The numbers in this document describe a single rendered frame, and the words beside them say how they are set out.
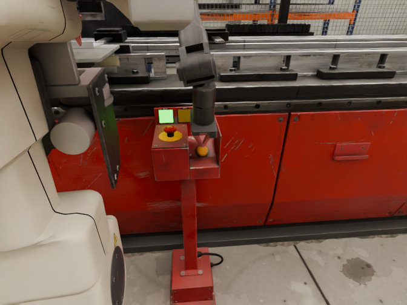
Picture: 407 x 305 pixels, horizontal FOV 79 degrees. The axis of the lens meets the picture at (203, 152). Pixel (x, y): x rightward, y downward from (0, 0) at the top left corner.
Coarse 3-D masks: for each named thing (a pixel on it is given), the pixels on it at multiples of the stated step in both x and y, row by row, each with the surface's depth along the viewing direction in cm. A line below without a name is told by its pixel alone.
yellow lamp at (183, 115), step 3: (180, 111) 81; (183, 111) 81; (186, 111) 82; (189, 111) 82; (180, 114) 82; (183, 114) 82; (186, 114) 82; (189, 114) 82; (180, 117) 82; (183, 117) 82; (186, 117) 83; (189, 117) 83; (180, 120) 83; (183, 120) 83; (186, 120) 83; (189, 120) 83
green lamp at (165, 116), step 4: (160, 112) 81; (164, 112) 81; (168, 112) 81; (172, 112) 81; (160, 116) 82; (164, 116) 82; (168, 116) 82; (172, 116) 82; (160, 120) 82; (164, 120) 82; (168, 120) 83; (172, 120) 83
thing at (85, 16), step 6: (84, 6) 84; (90, 6) 84; (96, 6) 85; (102, 6) 86; (84, 12) 85; (90, 12) 85; (96, 12) 85; (102, 12) 86; (84, 18) 87; (90, 18) 87; (96, 18) 87; (102, 18) 87
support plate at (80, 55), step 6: (102, 48) 83; (108, 48) 83; (114, 48) 84; (78, 54) 73; (84, 54) 73; (90, 54) 73; (96, 54) 73; (102, 54) 73; (108, 54) 77; (78, 60) 68; (84, 60) 68; (90, 60) 68; (96, 60) 68; (102, 60) 70
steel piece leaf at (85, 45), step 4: (72, 44) 82; (76, 44) 82; (84, 44) 82; (88, 44) 82; (92, 44) 82; (96, 44) 90; (100, 44) 90; (76, 48) 82; (80, 48) 83; (84, 48) 83; (88, 48) 83
